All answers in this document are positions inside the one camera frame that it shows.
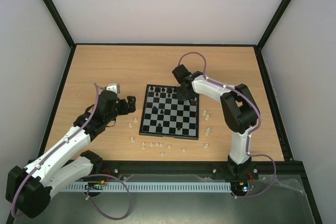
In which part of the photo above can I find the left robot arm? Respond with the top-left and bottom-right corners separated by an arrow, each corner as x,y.
5,90 -> 136,218

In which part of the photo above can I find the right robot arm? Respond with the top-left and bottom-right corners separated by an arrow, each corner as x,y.
172,65 -> 261,178

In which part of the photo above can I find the black white chessboard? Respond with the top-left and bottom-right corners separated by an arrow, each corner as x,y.
139,84 -> 199,140

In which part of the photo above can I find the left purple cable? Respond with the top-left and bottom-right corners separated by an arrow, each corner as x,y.
12,82 -> 132,219

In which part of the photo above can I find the purple cable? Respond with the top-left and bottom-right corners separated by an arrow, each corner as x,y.
178,52 -> 278,199
12,82 -> 132,219

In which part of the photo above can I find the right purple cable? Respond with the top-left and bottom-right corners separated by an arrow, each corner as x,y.
178,52 -> 278,199

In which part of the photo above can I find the light blue cable duct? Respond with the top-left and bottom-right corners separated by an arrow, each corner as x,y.
61,180 -> 232,194

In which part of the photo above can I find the black aluminium frame rail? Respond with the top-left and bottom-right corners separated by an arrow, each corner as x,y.
27,159 -> 305,180

